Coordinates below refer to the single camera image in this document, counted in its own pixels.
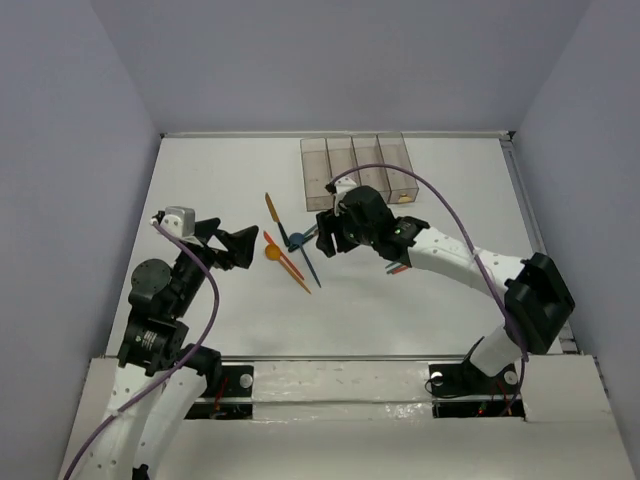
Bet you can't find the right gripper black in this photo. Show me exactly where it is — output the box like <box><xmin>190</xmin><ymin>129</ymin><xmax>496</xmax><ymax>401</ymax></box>
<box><xmin>316</xmin><ymin>204</ymin><xmax>376</xmax><ymax>257</ymax></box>

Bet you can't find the teal fork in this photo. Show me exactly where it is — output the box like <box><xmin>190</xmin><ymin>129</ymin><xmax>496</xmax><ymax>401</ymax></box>
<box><xmin>289</xmin><ymin>225</ymin><xmax>318</xmax><ymax>248</ymax></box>

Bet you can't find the blue spoon dark handle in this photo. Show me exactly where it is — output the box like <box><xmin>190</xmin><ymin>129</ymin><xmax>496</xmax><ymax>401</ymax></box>
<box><xmin>289</xmin><ymin>232</ymin><xmax>322</xmax><ymax>287</ymax></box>

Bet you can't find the orange knife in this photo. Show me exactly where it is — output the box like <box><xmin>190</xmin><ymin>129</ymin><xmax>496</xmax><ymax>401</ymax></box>
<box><xmin>263</xmin><ymin>230</ymin><xmax>304</xmax><ymax>280</ymax></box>

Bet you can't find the yellow spoon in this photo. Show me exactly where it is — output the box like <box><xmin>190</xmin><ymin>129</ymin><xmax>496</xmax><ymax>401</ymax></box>
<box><xmin>265</xmin><ymin>244</ymin><xmax>311</xmax><ymax>293</ymax></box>

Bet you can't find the yellow knife green handle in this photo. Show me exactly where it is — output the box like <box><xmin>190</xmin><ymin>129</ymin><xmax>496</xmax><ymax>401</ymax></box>
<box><xmin>265</xmin><ymin>193</ymin><xmax>293</xmax><ymax>252</ymax></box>

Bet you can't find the teal chopstick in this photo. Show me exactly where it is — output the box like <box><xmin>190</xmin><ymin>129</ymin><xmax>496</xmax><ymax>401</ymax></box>
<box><xmin>385</xmin><ymin>262</ymin><xmax>407</xmax><ymax>272</ymax></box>

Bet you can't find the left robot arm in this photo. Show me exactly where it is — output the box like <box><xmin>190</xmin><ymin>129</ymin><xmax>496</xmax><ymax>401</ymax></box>
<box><xmin>63</xmin><ymin>207</ymin><xmax>259</xmax><ymax>479</ymax></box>

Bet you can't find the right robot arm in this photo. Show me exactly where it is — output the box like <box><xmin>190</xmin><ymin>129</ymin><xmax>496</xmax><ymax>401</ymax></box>
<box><xmin>316</xmin><ymin>185</ymin><xmax>575</xmax><ymax>396</ymax></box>

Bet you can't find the white front board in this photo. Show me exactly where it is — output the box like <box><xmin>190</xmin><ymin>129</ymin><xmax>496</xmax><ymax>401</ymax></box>
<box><xmin>60</xmin><ymin>355</ymin><xmax>634</xmax><ymax>479</ymax></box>

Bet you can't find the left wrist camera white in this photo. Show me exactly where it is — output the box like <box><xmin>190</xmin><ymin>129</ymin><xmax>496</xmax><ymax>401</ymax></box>
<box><xmin>151</xmin><ymin>206</ymin><xmax>196</xmax><ymax>239</ymax></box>

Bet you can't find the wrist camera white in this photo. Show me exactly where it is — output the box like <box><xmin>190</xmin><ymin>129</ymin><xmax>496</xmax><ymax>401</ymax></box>
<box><xmin>151</xmin><ymin>206</ymin><xmax>196</xmax><ymax>239</ymax></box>
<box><xmin>325</xmin><ymin>176</ymin><xmax>358</xmax><ymax>215</ymax></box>

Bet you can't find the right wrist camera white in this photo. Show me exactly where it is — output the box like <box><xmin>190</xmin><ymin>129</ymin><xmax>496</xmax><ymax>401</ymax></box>
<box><xmin>325</xmin><ymin>176</ymin><xmax>358</xmax><ymax>215</ymax></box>

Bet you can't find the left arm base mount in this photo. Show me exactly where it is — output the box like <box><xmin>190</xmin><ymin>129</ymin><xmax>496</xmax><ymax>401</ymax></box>
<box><xmin>185</xmin><ymin>363</ymin><xmax>254</xmax><ymax>420</ymax></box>

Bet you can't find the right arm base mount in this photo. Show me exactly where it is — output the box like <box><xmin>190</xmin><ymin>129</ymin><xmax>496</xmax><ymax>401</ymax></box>
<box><xmin>424</xmin><ymin>363</ymin><xmax>525</xmax><ymax>419</ymax></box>

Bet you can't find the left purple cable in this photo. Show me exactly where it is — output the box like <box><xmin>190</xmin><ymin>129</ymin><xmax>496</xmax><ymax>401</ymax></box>
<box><xmin>62</xmin><ymin>222</ymin><xmax>222</xmax><ymax>480</ymax></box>

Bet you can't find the purple cable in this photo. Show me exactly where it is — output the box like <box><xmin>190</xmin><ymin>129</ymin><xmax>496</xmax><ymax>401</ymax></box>
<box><xmin>62</xmin><ymin>222</ymin><xmax>222</xmax><ymax>480</ymax></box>
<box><xmin>329</xmin><ymin>163</ymin><xmax>531</xmax><ymax>416</ymax></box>

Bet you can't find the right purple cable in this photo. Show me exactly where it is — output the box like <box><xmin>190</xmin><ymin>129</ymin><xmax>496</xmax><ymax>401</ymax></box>
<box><xmin>329</xmin><ymin>163</ymin><xmax>531</xmax><ymax>416</ymax></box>

